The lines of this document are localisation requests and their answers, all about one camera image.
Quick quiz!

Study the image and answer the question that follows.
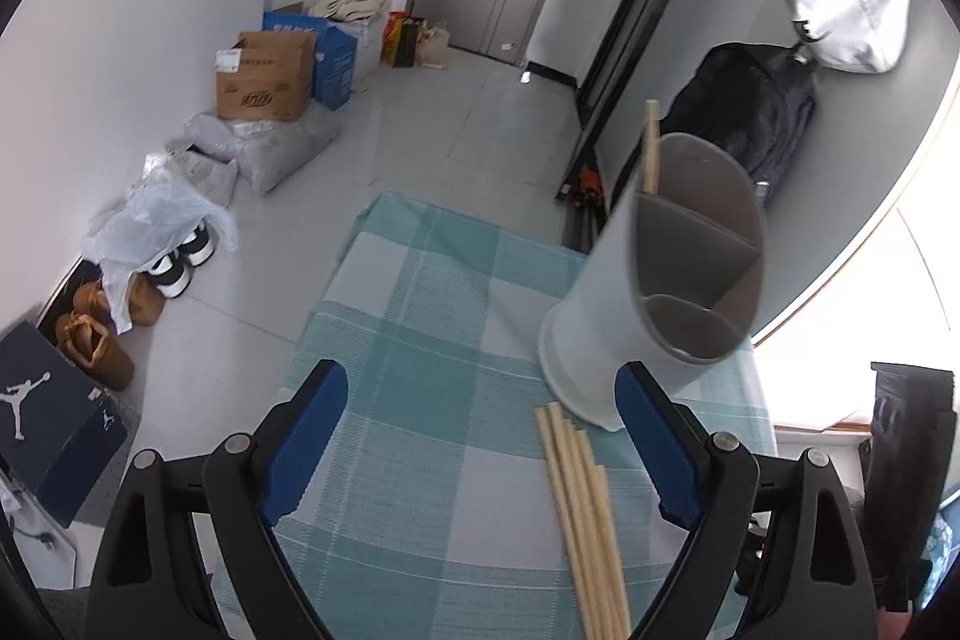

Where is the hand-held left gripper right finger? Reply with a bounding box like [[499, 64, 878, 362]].
[[613, 361, 878, 640]]

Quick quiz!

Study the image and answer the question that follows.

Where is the brown cardboard box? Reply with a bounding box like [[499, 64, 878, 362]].
[[215, 31, 316, 122]]

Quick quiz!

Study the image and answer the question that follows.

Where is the navy shoe box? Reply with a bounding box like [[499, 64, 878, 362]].
[[0, 321, 128, 528]]

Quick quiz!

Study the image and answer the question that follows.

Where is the blue cardboard box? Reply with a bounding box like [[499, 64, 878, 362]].
[[262, 10, 359, 112]]

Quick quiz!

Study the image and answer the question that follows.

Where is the beige paper bag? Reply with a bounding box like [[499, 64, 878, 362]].
[[418, 21, 451, 70]]

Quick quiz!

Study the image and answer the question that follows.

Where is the white plastic bag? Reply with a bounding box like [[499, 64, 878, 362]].
[[84, 154, 239, 333]]

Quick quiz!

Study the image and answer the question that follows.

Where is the black backpack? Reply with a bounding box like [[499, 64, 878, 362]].
[[660, 42, 818, 206]]

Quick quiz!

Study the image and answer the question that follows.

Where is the black door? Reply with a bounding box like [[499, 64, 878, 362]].
[[555, 0, 736, 206]]

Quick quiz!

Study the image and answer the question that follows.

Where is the orange black tool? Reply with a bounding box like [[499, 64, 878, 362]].
[[556, 164, 607, 251]]

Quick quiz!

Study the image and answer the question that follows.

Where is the black marbled panel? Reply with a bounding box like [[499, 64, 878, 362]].
[[861, 361, 957, 611]]

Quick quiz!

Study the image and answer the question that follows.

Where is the white grey utensil holder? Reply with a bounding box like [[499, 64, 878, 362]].
[[538, 131, 767, 435]]

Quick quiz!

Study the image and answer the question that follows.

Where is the large grey parcel bag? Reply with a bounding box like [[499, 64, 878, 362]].
[[186, 101, 342, 196]]

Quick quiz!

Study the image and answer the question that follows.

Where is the black white sneaker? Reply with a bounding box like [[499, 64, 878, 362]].
[[146, 250, 193, 298], [180, 220, 218, 268]]

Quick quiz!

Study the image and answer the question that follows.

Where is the yellow red bag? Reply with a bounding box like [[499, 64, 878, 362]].
[[381, 11, 410, 65]]

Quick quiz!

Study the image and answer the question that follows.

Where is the brown boot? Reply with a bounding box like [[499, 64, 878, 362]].
[[73, 276, 166, 330], [54, 310, 136, 392]]

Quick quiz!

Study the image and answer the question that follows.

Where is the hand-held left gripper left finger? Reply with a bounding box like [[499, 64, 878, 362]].
[[86, 359, 350, 640]]

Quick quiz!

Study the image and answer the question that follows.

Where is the small grey parcel bag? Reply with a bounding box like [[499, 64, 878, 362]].
[[165, 139, 239, 206]]

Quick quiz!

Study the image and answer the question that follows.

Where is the black paper bag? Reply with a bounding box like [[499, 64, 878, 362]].
[[391, 17, 427, 69]]

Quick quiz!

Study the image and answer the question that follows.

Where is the teal checked tablecloth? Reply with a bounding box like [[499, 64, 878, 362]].
[[210, 191, 777, 640]]

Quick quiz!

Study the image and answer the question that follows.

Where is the beige cloth bag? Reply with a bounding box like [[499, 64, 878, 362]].
[[309, 0, 389, 22]]

